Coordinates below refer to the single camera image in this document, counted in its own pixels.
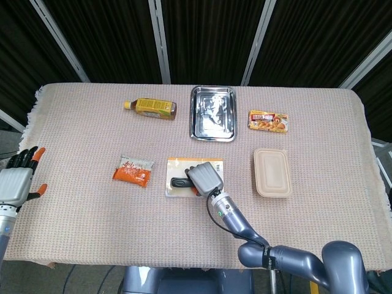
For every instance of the orange and white snack packet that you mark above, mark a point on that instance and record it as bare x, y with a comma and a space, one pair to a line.
133, 171

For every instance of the stainless steel rectangular tray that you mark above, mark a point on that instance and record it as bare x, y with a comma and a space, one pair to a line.
213, 113

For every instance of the yellow-label tea bottle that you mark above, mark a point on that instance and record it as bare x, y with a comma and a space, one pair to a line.
153, 107

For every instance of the carded black tool package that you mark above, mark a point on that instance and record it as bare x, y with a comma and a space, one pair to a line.
177, 167

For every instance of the grey robot torso base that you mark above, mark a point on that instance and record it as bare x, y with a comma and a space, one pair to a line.
190, 280

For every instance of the yellow curry roux box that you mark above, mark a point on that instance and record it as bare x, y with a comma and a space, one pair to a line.
269, 121

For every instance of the black pleated curtain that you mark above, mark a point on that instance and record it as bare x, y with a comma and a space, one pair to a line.
208, 36

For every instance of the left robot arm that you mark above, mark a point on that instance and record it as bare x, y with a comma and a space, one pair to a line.
5, 226

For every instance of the beige waffle-weave tablecloth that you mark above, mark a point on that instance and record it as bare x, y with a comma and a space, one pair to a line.
92, 220

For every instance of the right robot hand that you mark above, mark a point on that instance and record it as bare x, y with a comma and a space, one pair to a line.
205, 179

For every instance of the beige lidded food container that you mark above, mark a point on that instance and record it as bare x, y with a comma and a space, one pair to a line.
272, 173

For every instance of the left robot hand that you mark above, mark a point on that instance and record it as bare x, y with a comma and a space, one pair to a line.
15, 183

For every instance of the grey metal frame post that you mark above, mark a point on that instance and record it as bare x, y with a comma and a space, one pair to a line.
367, 61
61, 43
258, 43
160, 39
10, 119

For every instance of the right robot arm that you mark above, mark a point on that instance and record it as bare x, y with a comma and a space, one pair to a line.
245, 232

